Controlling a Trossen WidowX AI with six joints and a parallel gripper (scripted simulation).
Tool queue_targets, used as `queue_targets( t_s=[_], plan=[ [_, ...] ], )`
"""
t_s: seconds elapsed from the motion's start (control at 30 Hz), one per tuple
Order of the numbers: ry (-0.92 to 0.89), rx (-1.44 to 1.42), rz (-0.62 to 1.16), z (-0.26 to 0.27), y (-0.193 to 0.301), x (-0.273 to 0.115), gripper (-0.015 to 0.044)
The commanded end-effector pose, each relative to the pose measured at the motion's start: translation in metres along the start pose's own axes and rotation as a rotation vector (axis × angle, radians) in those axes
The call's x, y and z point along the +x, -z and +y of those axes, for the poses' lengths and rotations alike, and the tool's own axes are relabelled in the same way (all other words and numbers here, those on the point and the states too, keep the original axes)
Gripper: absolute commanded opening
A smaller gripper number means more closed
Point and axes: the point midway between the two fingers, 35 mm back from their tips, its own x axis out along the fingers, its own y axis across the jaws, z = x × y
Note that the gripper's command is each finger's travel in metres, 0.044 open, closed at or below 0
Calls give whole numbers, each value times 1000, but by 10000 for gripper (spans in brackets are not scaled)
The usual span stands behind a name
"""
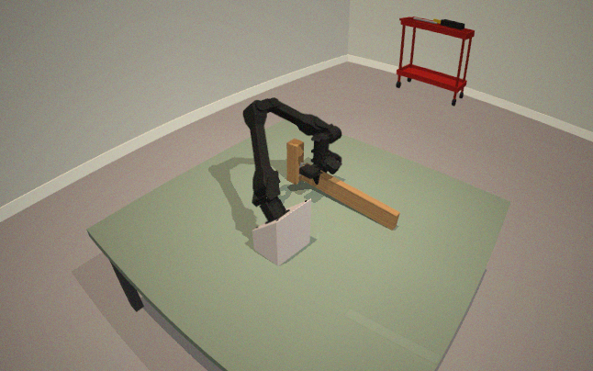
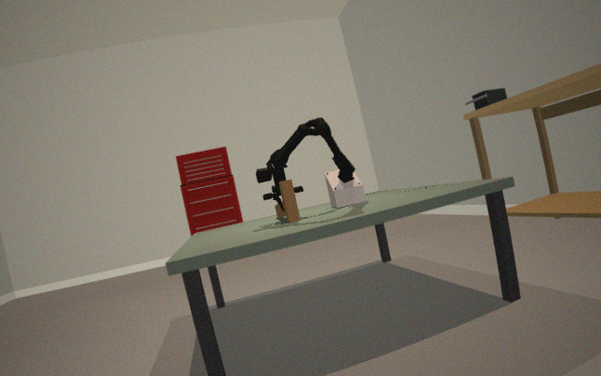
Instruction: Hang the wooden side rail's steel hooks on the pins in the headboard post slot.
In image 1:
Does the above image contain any brown wooden post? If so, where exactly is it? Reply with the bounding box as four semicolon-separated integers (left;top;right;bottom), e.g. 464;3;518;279
286;138;304;185

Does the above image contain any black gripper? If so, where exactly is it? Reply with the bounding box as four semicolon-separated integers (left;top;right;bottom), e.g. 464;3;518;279
299;149;339;185

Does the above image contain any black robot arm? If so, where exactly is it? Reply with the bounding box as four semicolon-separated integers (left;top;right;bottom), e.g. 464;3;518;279
243;97;342;225

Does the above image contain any brown wooden board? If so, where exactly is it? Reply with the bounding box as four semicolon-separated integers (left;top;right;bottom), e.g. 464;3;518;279
301;170;400;230

